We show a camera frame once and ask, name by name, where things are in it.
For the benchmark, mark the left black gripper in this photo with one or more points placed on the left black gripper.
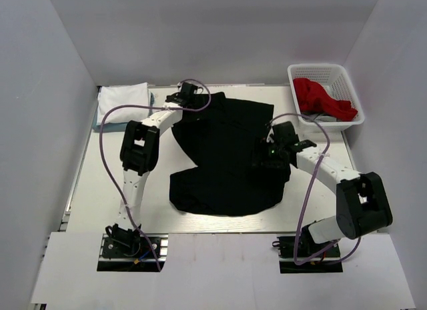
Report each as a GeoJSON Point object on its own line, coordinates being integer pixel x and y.
{"type": "Point", "coordinates": [193, 102]}

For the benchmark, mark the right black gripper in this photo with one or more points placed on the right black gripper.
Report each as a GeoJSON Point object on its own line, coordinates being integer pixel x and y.
{"type": "Point", "coordinates": [268, 162]}

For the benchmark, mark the black t shirt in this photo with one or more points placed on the black t shirt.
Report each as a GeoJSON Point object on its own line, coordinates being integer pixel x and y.
{"type": "Point", "coordinates": [220, 141]}

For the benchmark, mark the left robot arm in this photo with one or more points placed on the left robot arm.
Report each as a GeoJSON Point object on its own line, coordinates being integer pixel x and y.
{"type": "Point", "coordinates": [140, 147]}

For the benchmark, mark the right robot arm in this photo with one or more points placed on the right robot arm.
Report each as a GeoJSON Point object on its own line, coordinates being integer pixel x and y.
{"type": "Point", "coordinates": [362, 205]}

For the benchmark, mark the grey t shirt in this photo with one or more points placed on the grey t shirt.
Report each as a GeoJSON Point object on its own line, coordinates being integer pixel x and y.
{"type": "Point", "coordinates": [323, 118]}

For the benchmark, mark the folded white t shirt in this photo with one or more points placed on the folded white t shirt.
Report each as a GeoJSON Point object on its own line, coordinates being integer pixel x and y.
{"type": "Point", "coordinates": [110, 97]}

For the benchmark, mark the red t shirt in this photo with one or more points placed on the red t shirt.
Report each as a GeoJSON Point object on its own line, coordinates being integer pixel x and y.
{"type": "Point", "coordinates": [313, 98]}

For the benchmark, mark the folded light blue t shirt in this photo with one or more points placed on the folded light blue t shirt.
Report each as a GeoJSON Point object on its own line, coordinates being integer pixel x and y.
{"type": "Point", "coordinates": [116, 127]}

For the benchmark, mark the white plastic basket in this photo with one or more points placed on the white plastic basket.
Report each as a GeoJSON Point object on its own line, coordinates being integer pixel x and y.
{"type": "Point", "coordinates": [335, 80]}

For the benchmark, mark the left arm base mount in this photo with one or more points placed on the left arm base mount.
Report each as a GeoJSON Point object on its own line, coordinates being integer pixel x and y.
{"type": "Point", "coordinates": [129, 251]}

